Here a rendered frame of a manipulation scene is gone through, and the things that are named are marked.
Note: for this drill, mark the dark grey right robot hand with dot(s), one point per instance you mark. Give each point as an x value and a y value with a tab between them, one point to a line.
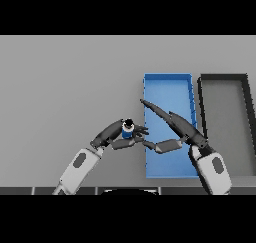
181	128

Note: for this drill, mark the blue pipe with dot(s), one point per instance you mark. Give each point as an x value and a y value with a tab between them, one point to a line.
127	129

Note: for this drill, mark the dark grey bin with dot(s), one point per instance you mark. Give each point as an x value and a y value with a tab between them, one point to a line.
226	120

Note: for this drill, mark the blue bin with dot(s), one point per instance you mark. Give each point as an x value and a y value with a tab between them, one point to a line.
166	93

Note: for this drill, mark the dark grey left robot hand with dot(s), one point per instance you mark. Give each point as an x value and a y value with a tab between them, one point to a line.
108	133

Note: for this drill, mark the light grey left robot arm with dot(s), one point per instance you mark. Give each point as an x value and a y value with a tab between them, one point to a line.
77	170

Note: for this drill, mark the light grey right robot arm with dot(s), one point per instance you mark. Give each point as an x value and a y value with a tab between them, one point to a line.
213	172

